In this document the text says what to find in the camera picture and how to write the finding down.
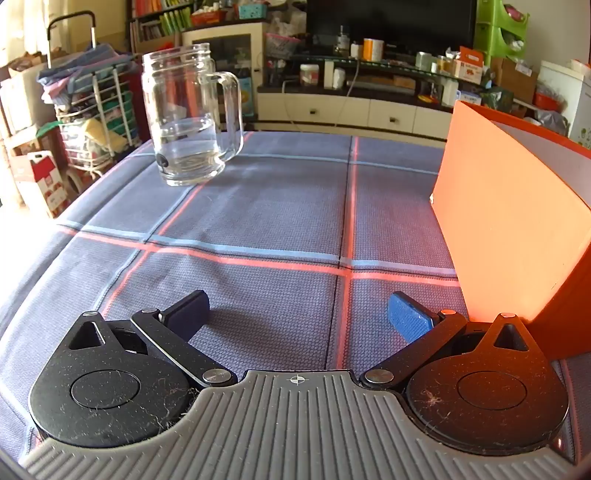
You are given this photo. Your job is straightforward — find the orange cardboard box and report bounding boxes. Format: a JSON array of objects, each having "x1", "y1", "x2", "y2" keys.
[{"x1": 429, "y1": 100, "x2": 591, "y2": 361}]

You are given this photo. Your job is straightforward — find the green plastic drawers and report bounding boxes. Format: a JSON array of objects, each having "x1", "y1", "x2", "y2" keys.
[{"x1": 475, "y1": 0, "x2": 532, "y2": 59}]

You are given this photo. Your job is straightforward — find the brown cardboard box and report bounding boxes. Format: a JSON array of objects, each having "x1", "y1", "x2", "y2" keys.
[{"x1": 492, "y1": 58, "x2": 539, "y2": 105}]

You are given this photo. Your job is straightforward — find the black television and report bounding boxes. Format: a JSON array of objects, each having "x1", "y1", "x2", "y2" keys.
[{"x1": 307, "y1": 0, "x2": 478, "y2": 47}]

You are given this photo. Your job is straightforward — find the white fridge with green print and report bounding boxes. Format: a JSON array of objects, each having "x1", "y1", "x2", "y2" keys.
[{"x1": 538, "y1": 60, "x2": 591, "y2": 145}]

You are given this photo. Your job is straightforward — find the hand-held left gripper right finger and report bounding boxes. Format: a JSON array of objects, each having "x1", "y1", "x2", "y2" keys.
[{"x1": 360, "y1": 291, "x2": 550, "y2": 391}]

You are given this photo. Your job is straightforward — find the white television stand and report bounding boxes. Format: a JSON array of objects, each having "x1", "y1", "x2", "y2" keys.
[{"x1": 256, "y1": 55, "x2": 462, "y2": 139}]

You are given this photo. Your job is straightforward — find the bookshelf with books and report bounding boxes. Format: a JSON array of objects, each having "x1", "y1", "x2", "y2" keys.
[{"x1": 127, "y1": 0, "x2": 241, "y2": 52}]

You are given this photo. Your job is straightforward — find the pink basket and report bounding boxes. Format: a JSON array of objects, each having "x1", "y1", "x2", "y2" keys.
[{"x1": 265, "y1": 33, "x2": 301, "y2": 60}]

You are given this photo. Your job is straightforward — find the orange and white carton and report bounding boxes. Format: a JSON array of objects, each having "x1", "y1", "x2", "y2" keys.
[{"x1": 455, "y1": 46, "x2": 485, "y2": 84}]

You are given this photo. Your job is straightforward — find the colourful picture box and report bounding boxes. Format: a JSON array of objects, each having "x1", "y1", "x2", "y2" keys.
[{"x1": 240, "y1": 76, "x2": 257, "y2": 119}]

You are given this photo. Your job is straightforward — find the red basket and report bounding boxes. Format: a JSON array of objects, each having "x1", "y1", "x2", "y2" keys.
[{"x1": 191, "y1": 11, "x2": 227, "y2": 27}]

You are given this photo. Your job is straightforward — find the cardboard box with red print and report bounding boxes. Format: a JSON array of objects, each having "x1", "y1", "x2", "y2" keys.
[{"x1": 9, "y1": 150, "x2": 72, "y2": 219}]

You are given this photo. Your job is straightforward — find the glass jar mug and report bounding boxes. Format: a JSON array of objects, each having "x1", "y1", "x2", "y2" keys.
[{"x1": 141, "y1": 42, "x2": 245, "y2": 188}]

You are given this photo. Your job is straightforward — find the white glass-door cabinet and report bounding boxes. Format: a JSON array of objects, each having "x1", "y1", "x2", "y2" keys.
[{"x1": 181, "y1": 22, "x2": 269, "y2": 121}]

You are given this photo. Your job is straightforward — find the teal basket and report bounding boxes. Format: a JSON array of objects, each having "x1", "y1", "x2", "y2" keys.
[{"x1": 238, "y1": 1, "x2": 270, "y2": 20}]

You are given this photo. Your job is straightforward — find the white wire cart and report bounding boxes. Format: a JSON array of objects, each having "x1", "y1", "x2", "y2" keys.
[{"x1": 39, "y1": 11, "x2": 145, "y2": 182}]

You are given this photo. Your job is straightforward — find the blue plaid tablecloth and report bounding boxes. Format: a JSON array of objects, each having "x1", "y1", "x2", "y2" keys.
[{"x1": 0, "y1": 130, "x2": 591, "y2": 462}]

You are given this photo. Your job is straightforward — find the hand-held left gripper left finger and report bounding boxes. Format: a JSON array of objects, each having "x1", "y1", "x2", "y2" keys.
[{"x1": 60, "y1": 290, "x2": 238, "y2": 388}]

